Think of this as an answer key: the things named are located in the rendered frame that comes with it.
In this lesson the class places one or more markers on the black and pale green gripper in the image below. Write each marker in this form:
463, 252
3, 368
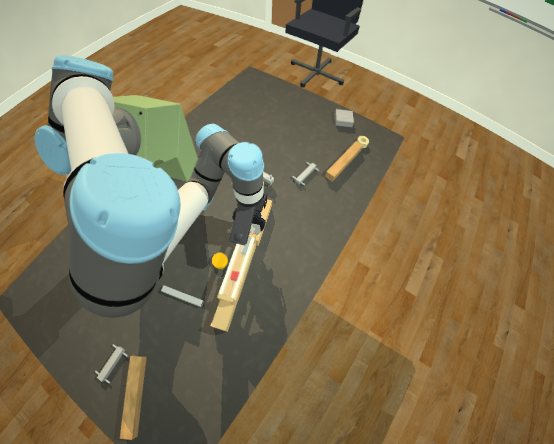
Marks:
258, 221

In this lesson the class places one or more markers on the yellow disc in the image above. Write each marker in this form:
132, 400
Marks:
219, 261

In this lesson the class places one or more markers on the grey bar with cross pins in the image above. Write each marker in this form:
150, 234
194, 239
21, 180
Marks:
103, 375
305, 174
268, 178

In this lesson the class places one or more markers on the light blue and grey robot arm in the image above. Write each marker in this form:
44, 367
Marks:
123, 214

